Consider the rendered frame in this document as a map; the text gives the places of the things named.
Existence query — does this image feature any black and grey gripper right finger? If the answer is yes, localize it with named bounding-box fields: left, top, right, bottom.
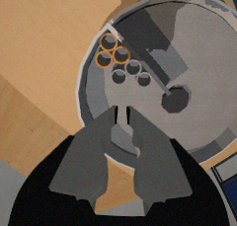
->
left=126, top=106, right=230, bottom=226

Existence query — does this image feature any bronze bushing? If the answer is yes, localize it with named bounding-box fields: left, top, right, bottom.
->
left=113, top=45, right=130, bottom=64
left=95, top=50, right=114, bottom=68
left=100, top=33, right=119, bottom=51

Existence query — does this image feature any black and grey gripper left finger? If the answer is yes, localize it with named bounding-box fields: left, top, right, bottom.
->
left=8, top=106, right=119, bottom=226

